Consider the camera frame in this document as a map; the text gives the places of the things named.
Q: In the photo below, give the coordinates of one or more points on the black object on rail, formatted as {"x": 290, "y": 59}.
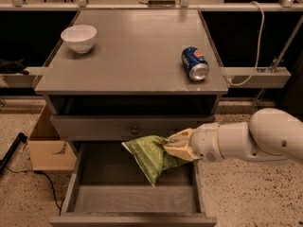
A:
{"x": 12, "y": 67}

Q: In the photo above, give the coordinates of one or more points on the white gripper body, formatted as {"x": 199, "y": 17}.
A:
{"x": 204, "y": 141}

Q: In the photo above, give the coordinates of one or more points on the blue pepsi soda can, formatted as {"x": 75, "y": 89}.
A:
{"x": 194, "y": 63}

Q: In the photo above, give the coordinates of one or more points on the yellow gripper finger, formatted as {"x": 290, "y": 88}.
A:
{"x": 181, "y": 138}
{"x": 186, "y": 152}

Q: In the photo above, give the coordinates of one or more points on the open grey middle drawer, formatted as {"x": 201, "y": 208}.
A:
{"x": 108, "y": 189}

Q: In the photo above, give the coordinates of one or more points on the grey wooden drawer cabinet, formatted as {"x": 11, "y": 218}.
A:
{"x": 135, "y": 67}

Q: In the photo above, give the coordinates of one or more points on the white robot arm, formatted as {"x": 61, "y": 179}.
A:
{"x": 270, "y": 137}

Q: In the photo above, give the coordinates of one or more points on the cardboard box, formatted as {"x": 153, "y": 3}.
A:
{"x": 48, "y": 152}

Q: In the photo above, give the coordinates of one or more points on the closed grey top drawer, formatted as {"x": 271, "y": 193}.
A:
{"x": 122, "y": 127}

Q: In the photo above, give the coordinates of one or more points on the green jalapeno chip bag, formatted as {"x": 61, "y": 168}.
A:
{"x": 151, "y": 156}

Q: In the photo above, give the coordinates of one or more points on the white ceramic bowl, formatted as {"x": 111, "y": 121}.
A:
{"x": 80, "y": 39}

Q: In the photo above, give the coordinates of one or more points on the black bar on floor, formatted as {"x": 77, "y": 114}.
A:
{"x": 20, "y": 138}

